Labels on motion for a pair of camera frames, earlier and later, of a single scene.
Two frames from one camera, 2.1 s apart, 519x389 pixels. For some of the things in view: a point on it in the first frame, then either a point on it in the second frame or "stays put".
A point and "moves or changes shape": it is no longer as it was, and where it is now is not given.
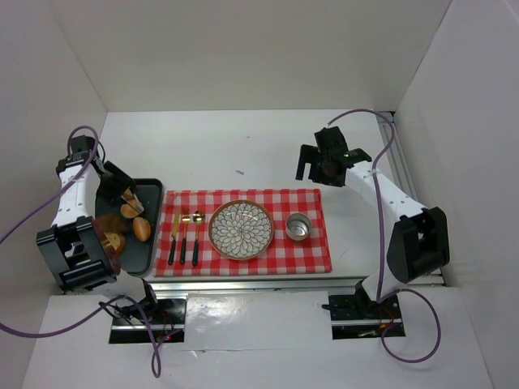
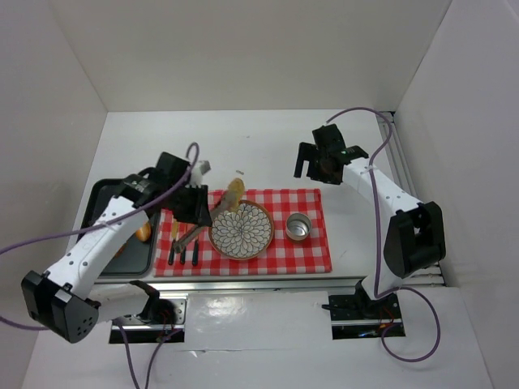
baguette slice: (128, 194) moves or changes shape
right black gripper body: (310, 163) stays put
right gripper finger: (308, 154) stays put
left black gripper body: (119, 183) to (190, 203)
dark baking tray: (143, 208) stays put
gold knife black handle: (173, 237) stays put
